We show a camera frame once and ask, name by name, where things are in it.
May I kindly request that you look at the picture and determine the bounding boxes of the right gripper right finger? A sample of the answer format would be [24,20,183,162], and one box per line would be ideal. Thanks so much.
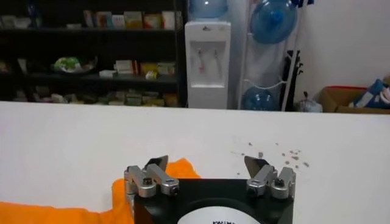
[243,155,297,200]

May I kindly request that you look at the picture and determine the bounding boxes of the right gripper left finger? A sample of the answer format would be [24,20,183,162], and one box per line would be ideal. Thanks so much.
[124,155,180,199]

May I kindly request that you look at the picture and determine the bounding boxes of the orange t-shirt with white print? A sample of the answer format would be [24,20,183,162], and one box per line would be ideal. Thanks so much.
[0,157,201,224]

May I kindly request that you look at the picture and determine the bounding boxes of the scattered dark crumbs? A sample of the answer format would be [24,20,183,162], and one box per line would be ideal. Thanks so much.
[231,141,310,177]

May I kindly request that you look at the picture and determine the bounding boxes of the blue water jug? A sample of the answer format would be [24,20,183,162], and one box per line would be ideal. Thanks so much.
[242,86,281,111]
[250,0,298,45]

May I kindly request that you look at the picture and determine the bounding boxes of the grey plastic bag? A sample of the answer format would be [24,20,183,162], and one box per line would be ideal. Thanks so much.
[295,91,323,113]

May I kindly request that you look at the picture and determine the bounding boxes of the white water dispenser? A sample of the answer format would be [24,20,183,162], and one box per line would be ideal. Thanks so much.
[185,20,232,110]

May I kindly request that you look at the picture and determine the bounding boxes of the black folded stand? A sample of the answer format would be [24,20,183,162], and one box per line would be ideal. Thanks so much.
[282,50,304,112]

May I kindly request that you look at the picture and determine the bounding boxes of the red rimmed cardboard box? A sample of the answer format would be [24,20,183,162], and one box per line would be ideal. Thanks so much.
[316,86,390,115]

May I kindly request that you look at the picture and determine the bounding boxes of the cream green medicine box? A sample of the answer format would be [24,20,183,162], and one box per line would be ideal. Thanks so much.
[157,62,176,75]

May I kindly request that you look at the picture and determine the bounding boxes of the yellow green medicine box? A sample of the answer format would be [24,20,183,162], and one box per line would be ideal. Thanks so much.
[140,62,159,76]

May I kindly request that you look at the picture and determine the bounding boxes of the white metal jug rack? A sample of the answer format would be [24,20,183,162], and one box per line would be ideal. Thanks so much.
[237,0,305,112]

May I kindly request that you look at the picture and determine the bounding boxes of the white red striped box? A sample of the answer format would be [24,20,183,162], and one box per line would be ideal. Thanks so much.
[115,60,140,75]

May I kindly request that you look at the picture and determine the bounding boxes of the small flat white box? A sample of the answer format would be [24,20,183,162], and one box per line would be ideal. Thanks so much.
[99,69,118,79]

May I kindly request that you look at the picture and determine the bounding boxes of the black shelf unit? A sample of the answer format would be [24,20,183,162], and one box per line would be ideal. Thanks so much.
[0,0,188,108]

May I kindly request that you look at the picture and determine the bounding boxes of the blue white bag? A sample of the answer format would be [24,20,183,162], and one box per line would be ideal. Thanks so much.
[349,78,390,110]

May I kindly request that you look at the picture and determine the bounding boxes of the green white snack bag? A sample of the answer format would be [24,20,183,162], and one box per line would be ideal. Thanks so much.
[53,57,82,72]

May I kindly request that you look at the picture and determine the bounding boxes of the white orange medicine box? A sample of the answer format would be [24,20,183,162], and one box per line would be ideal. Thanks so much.
[143,13,162,30]

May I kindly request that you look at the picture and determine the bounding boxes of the yellow brown medicine box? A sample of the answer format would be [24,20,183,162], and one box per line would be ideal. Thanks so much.
[124,11,143,30]

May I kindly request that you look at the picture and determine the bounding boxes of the low white medicine box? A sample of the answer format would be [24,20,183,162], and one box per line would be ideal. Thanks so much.
[111,14,126,30]

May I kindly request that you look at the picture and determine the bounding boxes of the beige red medicine box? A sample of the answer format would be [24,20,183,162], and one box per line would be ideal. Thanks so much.
[94,11,113,29]

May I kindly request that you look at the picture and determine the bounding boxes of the upright white red box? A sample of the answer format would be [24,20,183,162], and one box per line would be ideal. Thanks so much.
[83,10,94,29]

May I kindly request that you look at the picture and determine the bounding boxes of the dark bottle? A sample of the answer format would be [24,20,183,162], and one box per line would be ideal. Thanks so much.
[27,0,42,27]

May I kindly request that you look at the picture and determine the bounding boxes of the white carton box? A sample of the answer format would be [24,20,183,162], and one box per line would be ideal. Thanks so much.
[1,15,31,29]

